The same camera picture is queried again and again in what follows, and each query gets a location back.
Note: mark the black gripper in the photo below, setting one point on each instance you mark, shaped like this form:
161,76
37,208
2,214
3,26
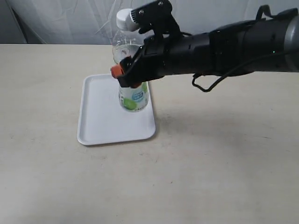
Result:
136,64

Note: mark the clear bottle white cap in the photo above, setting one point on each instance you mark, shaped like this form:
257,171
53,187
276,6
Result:
125,43

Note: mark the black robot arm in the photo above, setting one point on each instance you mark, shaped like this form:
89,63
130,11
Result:
267,43

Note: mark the white rectangular plastic tray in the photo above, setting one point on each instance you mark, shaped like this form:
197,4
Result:
102,120

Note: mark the white backdrop cloth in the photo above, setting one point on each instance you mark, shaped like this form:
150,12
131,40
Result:
94,21

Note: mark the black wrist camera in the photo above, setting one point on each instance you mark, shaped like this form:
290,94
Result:
155,16

